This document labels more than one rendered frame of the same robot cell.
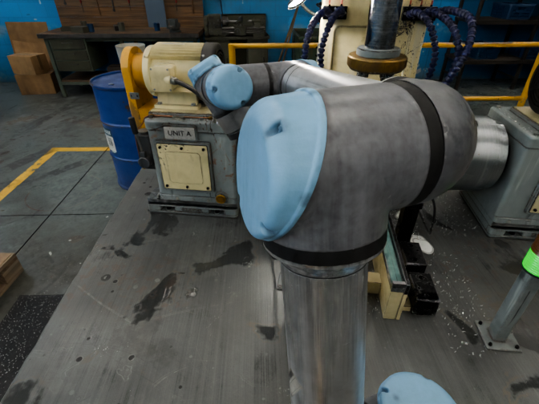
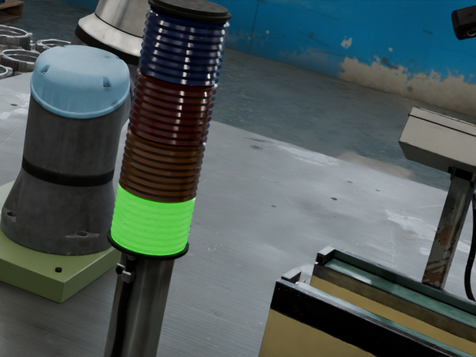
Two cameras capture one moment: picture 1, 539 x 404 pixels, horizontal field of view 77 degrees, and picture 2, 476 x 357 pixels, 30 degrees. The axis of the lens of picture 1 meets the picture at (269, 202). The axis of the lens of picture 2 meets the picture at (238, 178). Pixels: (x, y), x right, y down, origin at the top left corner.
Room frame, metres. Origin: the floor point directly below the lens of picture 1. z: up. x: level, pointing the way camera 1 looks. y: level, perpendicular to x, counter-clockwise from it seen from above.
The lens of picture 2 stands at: (0.77, -1.14, 1.32)
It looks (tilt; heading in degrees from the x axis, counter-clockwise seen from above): 19 degrees down; 109
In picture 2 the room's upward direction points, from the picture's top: 12 degrees clockwise
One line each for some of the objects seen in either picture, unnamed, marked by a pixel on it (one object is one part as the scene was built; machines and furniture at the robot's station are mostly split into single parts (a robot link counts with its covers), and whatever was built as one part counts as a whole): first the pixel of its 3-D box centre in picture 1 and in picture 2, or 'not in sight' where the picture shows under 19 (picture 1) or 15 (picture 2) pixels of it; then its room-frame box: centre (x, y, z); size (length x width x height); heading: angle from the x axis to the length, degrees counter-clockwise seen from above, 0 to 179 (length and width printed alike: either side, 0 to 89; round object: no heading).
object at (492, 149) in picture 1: (464, 153); not in sight; (1.04, -0.66, 1.04); 0.41 x 0.25 x 0.25; 83
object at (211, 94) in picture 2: not in sight; (172, 104); (0.51, -0.56, 1.14); 0.06 x 0.06 x 0.04
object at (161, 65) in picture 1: (179, 111); not in sight; (1.13, 0.31, 1.16); 0.33 x 0.26 x 0.42; 83
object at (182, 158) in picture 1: (199, 152); not in sight; (1.15, 0.26, 0.99); 0.35 x 0.31 x 0.37; 83
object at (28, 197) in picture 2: not in sight; (64, 194); (0.22, -0.21, 0.88); 0.15 x 0.15 x 0.10
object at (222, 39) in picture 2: not in sight; (183, 44); (0.51, -0.56, 1.19); 0.06 x 0.06 x 0.04
